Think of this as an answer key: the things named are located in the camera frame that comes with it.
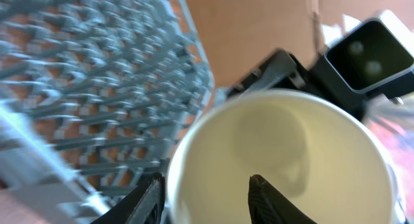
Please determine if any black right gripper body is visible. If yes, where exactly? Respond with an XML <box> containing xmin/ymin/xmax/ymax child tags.
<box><xmin>226</xmin><ymin>49</ymin><xmax>367</xmax><ymax>120</ymax></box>

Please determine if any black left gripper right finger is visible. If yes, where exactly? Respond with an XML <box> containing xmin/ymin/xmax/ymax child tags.
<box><xmin>248</xmin><ymin>174</ymin><xmax>316</xmax><ymax>224</ymax></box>

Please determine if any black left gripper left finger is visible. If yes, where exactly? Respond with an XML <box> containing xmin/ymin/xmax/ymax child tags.
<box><xmin>91</xmin><ymin>173</ymin><xmax>166</xmax><ymax>224</ymax></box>

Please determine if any white cup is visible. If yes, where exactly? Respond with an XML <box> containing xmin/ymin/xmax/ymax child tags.
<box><xmin>166</xmin><ymin>89</ymin><xmax>397</xmax><ymax>223</ymax></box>

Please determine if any grey plastic dishwasher rack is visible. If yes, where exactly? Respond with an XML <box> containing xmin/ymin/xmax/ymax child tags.
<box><xmin>1</xmin><ymin>0</ymin><xmax>213</xmax><ymax>223</ymax></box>

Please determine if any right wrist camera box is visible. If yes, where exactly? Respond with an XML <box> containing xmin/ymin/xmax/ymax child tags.
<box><xmin>325</xmin><ymin>10</ymin><xmax>413</xmax><ymax>99</ymax></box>

